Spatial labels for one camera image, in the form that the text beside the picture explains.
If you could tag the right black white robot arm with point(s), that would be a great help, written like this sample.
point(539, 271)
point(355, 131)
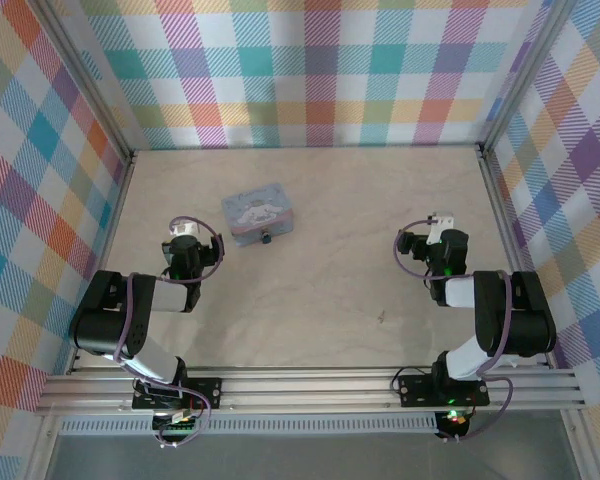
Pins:
point(520, 320)

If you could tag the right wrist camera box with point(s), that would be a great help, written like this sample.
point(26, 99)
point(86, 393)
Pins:
point(440, 227)

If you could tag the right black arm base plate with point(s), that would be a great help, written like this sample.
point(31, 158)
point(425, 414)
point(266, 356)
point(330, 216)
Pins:
point(415, 390)

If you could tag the aluminium mounting rail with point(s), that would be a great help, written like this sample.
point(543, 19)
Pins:
point(305, 390)

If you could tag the aluminium table side rail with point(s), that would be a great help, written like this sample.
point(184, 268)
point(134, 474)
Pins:
point(505, 240)
point(115, 250)

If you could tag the aluminium frame post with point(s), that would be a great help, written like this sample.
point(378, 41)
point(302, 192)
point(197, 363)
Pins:
point(525, 75)
point(85, 80)

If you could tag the cartoon dog tin box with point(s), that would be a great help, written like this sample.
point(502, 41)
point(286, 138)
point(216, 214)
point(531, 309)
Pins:
point(257, 210)

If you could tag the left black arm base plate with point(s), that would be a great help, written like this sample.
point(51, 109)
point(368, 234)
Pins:
point(206, 392)

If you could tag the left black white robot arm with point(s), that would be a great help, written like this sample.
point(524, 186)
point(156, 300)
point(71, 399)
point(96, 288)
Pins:
point(105, 320)

